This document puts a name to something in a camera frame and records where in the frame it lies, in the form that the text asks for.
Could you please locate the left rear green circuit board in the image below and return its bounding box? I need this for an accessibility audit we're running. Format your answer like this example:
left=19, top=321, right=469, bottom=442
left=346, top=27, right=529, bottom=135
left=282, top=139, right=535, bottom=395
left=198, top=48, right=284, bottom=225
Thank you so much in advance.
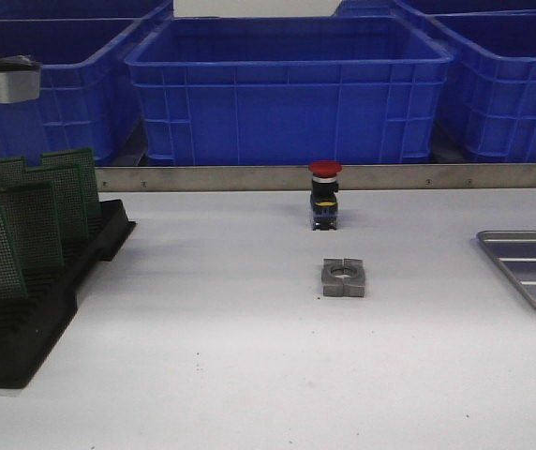
left=0, top=157, right=26, bottom=188

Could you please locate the black slotted board rack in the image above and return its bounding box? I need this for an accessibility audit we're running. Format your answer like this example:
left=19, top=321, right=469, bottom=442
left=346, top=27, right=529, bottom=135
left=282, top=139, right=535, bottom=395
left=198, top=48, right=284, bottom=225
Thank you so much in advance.
left=0, top=200, right=136, bottom=389

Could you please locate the left blue plastic crate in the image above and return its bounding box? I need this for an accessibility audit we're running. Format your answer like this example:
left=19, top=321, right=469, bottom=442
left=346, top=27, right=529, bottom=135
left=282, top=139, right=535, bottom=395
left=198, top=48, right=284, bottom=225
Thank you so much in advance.
left=0, top=18, right=146, bottom=168

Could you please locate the blue plastic crate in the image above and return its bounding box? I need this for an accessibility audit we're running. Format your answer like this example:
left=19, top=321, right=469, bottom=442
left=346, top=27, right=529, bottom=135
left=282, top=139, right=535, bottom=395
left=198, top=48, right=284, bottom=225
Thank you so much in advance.
left=0, top=18, right=146, bottom=168
left=427, top=13, right=536, bottom=163
left=126, top=16, right=452, bottom=166

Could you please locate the far left blue crate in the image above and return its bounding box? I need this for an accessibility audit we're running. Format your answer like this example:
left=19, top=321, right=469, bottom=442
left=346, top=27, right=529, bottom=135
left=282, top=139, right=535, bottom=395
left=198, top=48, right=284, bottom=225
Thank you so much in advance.
left=0, top=0, right=173, bottom=20

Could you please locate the centre blue plastic crate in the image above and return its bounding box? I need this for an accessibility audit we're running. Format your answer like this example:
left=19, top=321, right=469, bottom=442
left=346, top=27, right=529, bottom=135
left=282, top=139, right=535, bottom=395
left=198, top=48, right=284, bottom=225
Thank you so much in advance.
left=126, top=16, right=452, bottom=166

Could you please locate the red emergency stop button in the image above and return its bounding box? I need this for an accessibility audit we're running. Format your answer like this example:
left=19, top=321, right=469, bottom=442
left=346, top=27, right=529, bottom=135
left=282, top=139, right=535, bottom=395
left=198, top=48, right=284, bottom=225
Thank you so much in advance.
left=308, top=160, right=342, bottom=231

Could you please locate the grey square metal nut block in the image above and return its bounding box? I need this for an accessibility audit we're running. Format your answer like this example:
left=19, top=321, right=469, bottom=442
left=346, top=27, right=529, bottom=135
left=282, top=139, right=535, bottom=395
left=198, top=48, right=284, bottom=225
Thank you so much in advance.
left=320, top=258, right=366, bottom=298

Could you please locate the far right blue crate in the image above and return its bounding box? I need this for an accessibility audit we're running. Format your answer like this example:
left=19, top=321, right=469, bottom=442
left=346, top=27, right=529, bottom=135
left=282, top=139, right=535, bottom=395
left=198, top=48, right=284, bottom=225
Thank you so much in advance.
left=334, top=0, right=536, bottom=17

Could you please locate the right blue plastic crate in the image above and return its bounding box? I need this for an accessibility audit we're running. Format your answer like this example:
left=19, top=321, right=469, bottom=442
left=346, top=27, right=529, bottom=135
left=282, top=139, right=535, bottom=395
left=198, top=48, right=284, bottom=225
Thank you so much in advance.
left=427, top=13, right=536, bottom=163

